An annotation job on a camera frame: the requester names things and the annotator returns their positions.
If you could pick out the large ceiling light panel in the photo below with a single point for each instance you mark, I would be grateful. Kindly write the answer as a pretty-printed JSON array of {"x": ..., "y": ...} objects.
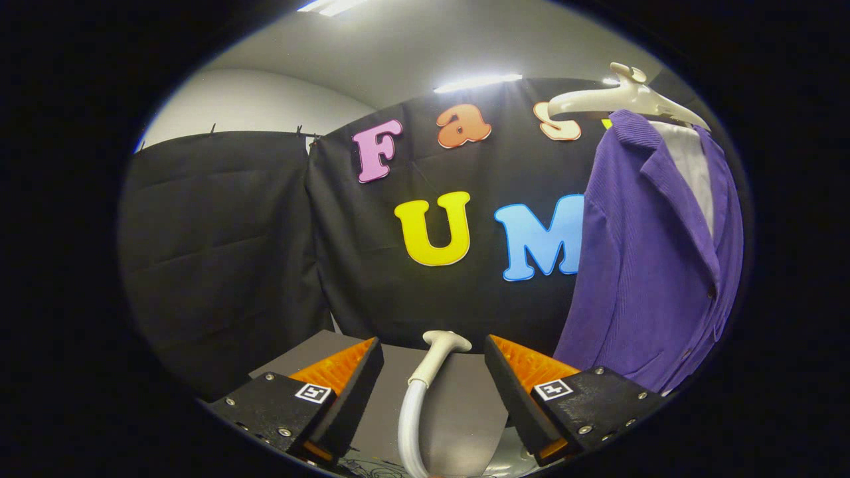
[{"x": 332, "y": 5}]

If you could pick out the grey cabinet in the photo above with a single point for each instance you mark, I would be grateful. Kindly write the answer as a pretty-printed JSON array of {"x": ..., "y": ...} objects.
[{"x": 465, "y": 405}]

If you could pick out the long ceiling light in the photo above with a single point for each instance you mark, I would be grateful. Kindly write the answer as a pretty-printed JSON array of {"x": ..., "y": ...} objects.
[{"x": 478, "y": 81}]

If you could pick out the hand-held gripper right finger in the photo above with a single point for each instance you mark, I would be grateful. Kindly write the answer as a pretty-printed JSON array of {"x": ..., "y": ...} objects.
[{"x": 511, "y": 392}]

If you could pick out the white garment steamer head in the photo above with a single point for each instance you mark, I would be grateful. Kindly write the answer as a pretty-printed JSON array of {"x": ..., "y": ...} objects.
[{"x": 435, "y": 355}]

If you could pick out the small ceiling light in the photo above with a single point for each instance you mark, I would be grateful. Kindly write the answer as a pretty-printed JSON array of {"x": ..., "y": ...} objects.
[{"x": 609, "y": 81}]

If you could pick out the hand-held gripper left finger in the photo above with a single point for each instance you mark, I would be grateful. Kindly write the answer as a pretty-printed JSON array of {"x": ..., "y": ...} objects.
[{"x": 355, "y": 392}]

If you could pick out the white clothes hanger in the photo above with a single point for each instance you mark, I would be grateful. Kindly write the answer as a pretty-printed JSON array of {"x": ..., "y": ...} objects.
[{"x": 611, "y": 101}]

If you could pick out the black backdrop cloth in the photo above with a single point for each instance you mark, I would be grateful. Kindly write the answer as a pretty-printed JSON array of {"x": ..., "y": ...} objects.
[{"x": 219, "y": 232}]

